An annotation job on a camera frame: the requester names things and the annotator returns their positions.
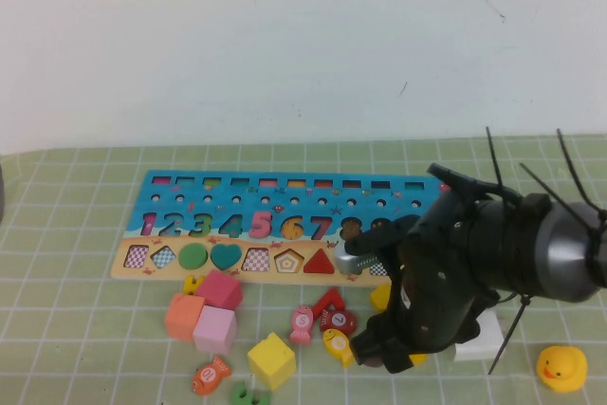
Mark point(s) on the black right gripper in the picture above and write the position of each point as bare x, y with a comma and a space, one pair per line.
427, 291

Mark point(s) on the yellow wooden number six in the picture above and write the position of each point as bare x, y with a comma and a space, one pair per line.
418, 358

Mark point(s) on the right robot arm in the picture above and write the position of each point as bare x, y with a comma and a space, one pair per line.
559, 253

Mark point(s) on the yellow wooden pentagon piece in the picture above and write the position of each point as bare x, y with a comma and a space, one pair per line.
379, 298

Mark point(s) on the red wooden triangle piece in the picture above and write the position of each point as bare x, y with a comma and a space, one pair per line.
321, 265

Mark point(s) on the teal wooden heart piece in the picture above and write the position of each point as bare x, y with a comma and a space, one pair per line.
226, 255

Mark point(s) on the small yellow wooden piece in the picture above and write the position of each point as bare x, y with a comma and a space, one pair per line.
190, 285

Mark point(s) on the green wooden circle piece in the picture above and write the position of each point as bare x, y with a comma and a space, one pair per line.
193, 256

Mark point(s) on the blue wooden number puzzle board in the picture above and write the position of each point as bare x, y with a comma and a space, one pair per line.
237, 196

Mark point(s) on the yellow wooden fish six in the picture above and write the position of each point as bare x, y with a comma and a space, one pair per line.
336, 343

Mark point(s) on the red wooden fish seven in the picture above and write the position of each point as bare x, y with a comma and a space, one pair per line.
339, 320

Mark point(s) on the red wooden number seven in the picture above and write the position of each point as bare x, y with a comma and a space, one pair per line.
332, 298

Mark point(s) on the white power adapter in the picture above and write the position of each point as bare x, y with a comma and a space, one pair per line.
479, 348

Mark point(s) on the pink wooden fish five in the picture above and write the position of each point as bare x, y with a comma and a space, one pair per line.
301, 324

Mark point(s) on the yellow wooden cube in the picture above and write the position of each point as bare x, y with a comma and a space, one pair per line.
270, 360

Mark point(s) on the green wooden number three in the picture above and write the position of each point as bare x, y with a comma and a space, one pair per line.
242, 395

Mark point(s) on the yellow rubber duck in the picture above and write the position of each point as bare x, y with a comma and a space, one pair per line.
564, 367

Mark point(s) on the light pink wooden cube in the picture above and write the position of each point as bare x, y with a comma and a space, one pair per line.
214, 329

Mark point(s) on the orange wooden fish ten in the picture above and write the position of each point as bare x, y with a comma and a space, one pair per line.
208, 374

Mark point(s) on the magenta wooden cube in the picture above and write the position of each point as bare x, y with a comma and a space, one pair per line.
218, 289

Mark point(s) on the pink wooden number five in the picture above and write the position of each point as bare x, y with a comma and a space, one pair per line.
260, 221

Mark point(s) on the orange wooden cube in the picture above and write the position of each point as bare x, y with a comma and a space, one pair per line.
182, 317

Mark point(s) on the green checked tablecloth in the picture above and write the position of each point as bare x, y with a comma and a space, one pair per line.
71, 281

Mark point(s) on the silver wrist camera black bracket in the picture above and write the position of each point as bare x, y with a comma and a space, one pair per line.
351, 260

